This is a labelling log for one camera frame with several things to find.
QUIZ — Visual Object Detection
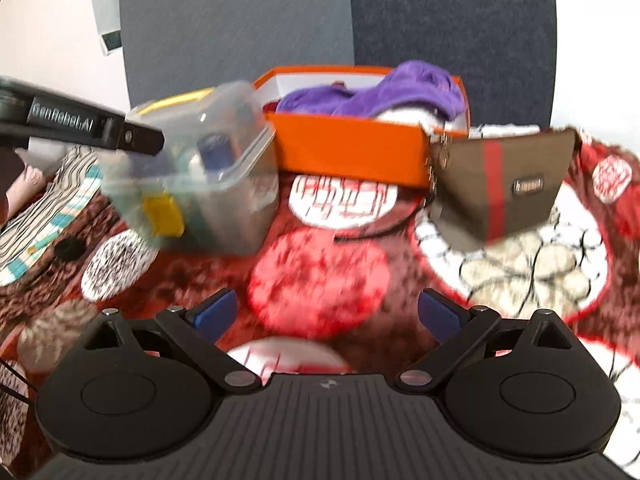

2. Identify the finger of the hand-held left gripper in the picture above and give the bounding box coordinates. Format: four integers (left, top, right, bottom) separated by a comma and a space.
117, 115, 166, 157

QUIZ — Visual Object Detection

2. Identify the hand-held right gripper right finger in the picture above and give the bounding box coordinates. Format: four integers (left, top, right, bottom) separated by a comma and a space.
396, 288, 575, 394

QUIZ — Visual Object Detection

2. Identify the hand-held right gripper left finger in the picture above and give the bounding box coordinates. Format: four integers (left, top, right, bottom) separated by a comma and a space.
80, 288, 262, 396

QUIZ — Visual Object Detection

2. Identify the orange cardboard box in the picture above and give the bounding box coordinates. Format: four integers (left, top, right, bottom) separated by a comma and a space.
252, 64, 471, 191

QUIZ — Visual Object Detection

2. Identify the white fluffy towel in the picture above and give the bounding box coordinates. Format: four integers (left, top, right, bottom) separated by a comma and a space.
375, 105, 454, 129

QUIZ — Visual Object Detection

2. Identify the purple fleece cloth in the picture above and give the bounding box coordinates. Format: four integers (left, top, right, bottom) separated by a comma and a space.
275, 60, 464, 121

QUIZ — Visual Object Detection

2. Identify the pink pillow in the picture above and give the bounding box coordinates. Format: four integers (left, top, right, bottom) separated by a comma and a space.
15, 162, 59, 206

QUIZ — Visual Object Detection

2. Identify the dark blue bottle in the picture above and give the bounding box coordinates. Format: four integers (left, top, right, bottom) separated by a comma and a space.
197, 132, 234, 171

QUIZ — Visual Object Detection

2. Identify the red floral blanket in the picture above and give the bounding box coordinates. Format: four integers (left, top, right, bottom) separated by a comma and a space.
0, 125, 640, 480

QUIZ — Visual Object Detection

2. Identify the clear plastic storage box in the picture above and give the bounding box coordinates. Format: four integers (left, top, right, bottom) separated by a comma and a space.
100, 80, 281, 259

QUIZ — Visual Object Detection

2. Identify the striped bedsheet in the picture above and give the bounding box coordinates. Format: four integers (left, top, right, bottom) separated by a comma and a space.
0, 147, 107, 289

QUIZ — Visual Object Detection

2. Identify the brown pouch with red stripe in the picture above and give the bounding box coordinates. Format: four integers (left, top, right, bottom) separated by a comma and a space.
425, 127, 579, 244

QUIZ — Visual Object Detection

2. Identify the black round fuzzy pad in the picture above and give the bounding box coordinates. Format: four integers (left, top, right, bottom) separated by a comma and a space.
54, 237, 87, 262

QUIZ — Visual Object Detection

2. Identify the light grey padded headboard panel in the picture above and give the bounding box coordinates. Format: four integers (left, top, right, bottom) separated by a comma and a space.
119, 0, 356, 109

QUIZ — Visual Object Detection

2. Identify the dark grey padded headboard panel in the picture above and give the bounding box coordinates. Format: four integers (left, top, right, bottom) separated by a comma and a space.
347, 0, 559, 129

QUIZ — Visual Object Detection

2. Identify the white framed wall fixture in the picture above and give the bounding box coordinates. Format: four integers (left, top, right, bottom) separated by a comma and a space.
87, 0, 125, 57

